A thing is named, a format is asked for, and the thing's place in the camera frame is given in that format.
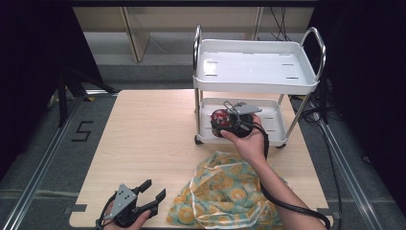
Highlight white two-tier cart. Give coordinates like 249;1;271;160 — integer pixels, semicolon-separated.
192;24;327;150

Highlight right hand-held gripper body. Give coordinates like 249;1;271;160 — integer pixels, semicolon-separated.
224;101;263;139

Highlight person's left hand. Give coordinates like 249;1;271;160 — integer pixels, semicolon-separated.
101;200;153;230

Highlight left hand-held gripper cable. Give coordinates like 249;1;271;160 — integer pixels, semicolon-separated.
94;192;118;230

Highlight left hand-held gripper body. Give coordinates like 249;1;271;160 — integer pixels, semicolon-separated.
101;183;159;228

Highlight right hand-held gripper cable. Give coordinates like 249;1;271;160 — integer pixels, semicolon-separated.
252;122;332;230

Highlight person's right hand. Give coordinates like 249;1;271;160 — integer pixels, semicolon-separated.
219;114;268;167

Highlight hanging black cables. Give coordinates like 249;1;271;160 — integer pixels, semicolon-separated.
268;7;292;42

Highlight black metal stand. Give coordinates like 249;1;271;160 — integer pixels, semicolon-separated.
56;67;118;128

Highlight yellow green floral bag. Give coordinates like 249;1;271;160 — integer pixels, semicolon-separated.
166;150;290;230

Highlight beige wooden shelf unit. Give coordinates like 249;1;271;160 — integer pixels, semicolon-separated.
72;7;316;63

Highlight hand-held gripper cable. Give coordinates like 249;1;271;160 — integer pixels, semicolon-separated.
252;122;332;230
94;192;118;230

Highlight aluminium floor rail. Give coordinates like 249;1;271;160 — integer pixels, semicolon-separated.
317;119;382;230
1;94;86;230

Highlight black floor cables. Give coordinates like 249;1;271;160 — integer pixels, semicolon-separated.
290;95;344;230

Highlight red round tin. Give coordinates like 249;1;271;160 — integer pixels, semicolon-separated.
210;108;234;138

